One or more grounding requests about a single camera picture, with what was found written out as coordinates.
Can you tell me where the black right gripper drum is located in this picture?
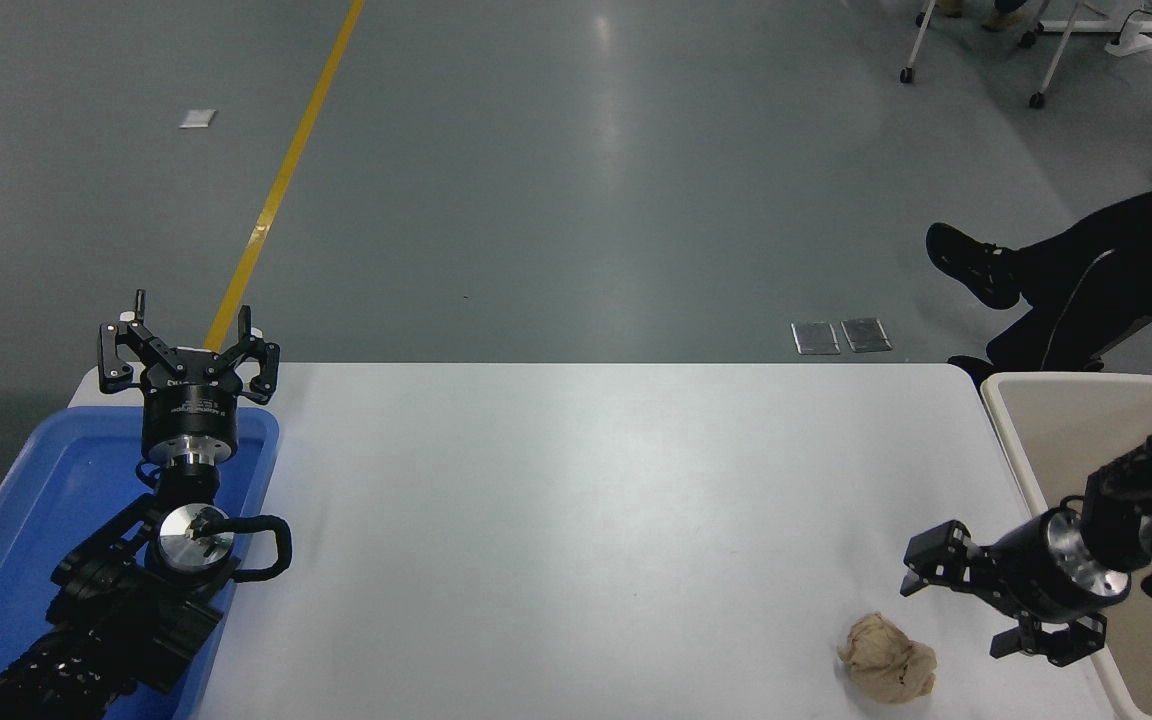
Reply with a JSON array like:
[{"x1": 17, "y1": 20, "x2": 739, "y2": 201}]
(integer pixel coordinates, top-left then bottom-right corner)
[{"x1": 976, "y1": 514, "x2": 1073, "y2": 623}]

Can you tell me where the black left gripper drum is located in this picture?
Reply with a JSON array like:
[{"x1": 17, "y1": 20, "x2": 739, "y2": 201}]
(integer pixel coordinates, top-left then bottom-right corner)
[{"x1": 142, "y1": 346, "x2": 242, "y2": 453}]

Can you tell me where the tan paper ball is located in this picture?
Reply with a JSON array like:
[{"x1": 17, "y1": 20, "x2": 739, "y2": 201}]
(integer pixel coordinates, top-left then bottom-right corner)
[{"x1": 838, "y1": 612, "x2": 938, "y2": 704}]

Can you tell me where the blue plastic tray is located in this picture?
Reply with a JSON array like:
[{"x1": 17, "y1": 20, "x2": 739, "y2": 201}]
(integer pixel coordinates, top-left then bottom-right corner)
[{"x1": 0, "y1": 405, "x2": 282, "y2": 720}]

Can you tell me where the large pale plastic bin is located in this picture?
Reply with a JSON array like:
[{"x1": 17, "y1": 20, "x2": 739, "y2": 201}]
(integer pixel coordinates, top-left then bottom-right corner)
[{"x1": 980, "y1": 373, "x2": 1152, "y2": 719}]

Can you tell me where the yellow floor tape line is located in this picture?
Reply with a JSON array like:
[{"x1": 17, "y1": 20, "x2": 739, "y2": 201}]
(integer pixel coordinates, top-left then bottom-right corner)
[{"x1": 204, "y1": 0, "x2": 365, "y2": 351}]

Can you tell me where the metal floor plate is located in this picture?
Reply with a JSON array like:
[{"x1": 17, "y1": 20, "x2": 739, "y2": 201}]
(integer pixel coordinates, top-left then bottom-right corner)
[
  {"x1": 842, "y1": 319, "x2": 894, "y2": 354},
  {"x1": 792, "y1": 322, "x2": 842, "y2": 356}
]

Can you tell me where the person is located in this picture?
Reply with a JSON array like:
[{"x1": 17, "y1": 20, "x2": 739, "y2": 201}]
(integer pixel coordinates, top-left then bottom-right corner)
[
  {"x1": 939, "y1": 0, "x2": 1029, "y2": 31},
  {"x1": 926, "y1": 183, "x2": 1152, "y2": 391}
]

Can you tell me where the white frame leg with caster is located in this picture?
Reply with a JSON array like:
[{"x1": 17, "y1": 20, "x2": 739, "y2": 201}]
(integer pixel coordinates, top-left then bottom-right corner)
[
  {"x1": 1029, "y1": 0, "x2": 1083, "y2": 110},
  {"x1": 900, "y1": 0, "x2": 938, "y2": 84}
]

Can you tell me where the white frame base bar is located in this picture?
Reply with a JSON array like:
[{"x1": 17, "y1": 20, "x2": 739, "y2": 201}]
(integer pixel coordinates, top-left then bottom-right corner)
[{"x1": 1041, "y1": 17, "x2": 1152, "y2": 37}]

